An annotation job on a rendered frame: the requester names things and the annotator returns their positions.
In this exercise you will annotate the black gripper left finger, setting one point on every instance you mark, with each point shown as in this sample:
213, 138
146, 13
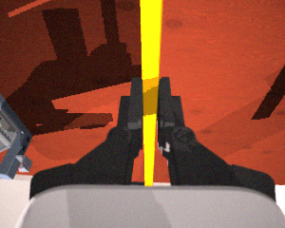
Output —
109, 163

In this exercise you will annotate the yellow bar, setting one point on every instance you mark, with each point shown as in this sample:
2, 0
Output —
151, 24

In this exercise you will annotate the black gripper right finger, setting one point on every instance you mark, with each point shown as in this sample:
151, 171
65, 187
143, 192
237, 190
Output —
189, 162

